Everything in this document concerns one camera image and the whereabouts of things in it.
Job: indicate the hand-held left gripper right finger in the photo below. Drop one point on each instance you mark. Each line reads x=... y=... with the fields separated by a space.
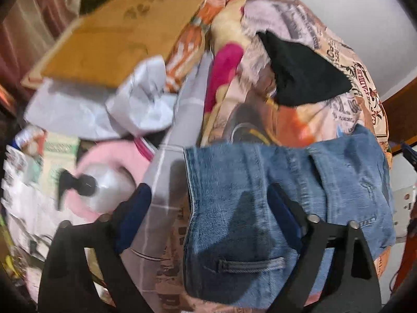
x=284 y=216

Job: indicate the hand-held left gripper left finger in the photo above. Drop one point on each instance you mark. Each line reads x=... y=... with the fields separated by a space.
x=134 y=221

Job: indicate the blue denim pants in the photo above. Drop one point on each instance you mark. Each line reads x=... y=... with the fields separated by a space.
x=234 y=182

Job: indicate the person's right forearm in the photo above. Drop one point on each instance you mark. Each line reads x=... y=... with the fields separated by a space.
x=411 y=257

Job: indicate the pink cloth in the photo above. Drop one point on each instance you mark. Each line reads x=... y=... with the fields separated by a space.
x=104 y=155

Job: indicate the grey checked sheet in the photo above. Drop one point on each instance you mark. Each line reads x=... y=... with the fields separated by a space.
x=176 y=156

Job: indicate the green printed packet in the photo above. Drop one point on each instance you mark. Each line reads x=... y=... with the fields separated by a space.
x=60 y=159

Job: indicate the pile of white papers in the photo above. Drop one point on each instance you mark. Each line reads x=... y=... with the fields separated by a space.
x=26 y=202

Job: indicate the white sewing machine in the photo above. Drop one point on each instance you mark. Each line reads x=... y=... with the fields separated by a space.
x=404 y=202

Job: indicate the clear plastic bottle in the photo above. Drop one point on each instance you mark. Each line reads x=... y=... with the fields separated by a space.
x=27 y=137

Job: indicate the black cloth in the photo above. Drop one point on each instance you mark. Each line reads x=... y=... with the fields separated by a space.
x=299 y=71

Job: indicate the brown cardboard box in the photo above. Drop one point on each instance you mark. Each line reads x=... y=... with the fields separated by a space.
x=107 y=45

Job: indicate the printed blanket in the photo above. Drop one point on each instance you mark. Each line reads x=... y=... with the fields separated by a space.
x=293 y=16

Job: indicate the striped curtain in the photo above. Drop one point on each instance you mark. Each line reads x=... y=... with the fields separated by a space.
x=32 y=16

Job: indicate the wooden door frame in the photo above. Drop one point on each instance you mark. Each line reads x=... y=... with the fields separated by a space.
x=404 y=111

